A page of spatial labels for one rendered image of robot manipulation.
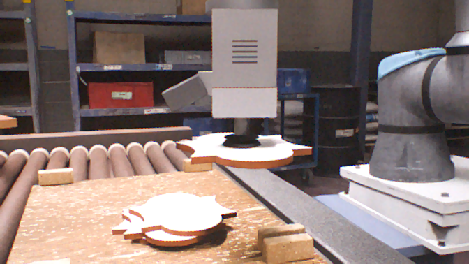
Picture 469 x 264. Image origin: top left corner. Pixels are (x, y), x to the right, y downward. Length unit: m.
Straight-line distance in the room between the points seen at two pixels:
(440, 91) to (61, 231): 0.61
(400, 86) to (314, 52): 5.16
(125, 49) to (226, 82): 4.30
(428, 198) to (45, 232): 0.56
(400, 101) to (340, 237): 0.30
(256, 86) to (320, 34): 5.60
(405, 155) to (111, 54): 4.07
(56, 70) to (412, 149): 4.74
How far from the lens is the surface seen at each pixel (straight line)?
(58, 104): 5.31
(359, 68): 4.91
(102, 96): 4.63
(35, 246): 0.61
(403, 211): 0.80
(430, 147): 0.84
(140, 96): 4.65
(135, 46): 4.72
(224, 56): 0.42
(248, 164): 0.40
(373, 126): 5.42
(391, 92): 0.84
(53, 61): 5.29
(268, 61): 0.42
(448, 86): 0.78
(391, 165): 0.84
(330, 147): 4.31
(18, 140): 1.32
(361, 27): 4.92
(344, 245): 0.62
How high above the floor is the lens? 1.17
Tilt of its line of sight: 10 degrees down
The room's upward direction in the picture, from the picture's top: straight up
